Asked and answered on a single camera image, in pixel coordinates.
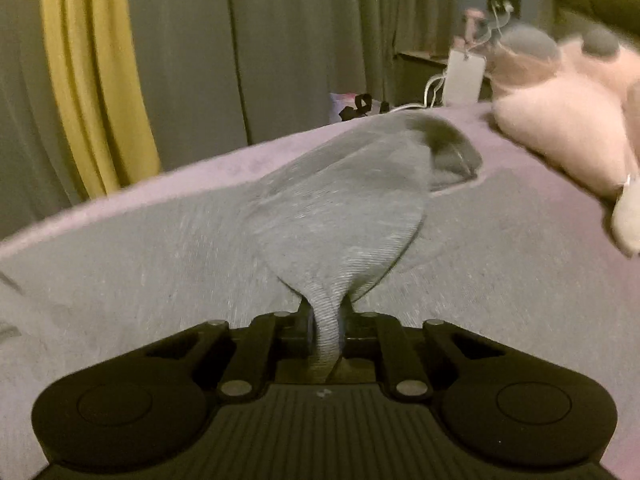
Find grey knit pants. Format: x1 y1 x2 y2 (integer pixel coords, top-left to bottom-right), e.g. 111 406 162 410
1 113 639 479

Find pink plush bed blanket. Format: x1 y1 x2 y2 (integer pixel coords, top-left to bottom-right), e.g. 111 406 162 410
1 103 618 259

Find black patterned pouch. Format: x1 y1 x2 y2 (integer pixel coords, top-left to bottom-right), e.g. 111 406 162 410
329 93 390 124

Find dark bedside table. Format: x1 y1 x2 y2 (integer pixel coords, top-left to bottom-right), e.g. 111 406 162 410
392 52 491 110

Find white charger box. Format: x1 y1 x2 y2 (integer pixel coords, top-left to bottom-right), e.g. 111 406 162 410
442 49 486 106

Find white plush toy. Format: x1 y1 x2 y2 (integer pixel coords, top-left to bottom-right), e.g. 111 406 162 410
611 179 640 257

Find grey curtain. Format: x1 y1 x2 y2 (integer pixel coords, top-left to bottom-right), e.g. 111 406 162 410
1 0 454 235

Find pink plush toy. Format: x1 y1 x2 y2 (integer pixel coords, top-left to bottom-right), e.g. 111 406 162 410
490 25 639 200

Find yellow curtain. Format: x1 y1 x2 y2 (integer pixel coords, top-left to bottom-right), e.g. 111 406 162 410
40 0 162 198

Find white charging cable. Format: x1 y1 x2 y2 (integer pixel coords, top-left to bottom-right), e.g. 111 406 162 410
384 1 516 114

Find wall power socket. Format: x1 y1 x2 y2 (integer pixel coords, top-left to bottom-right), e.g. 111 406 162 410
486 0 521 20

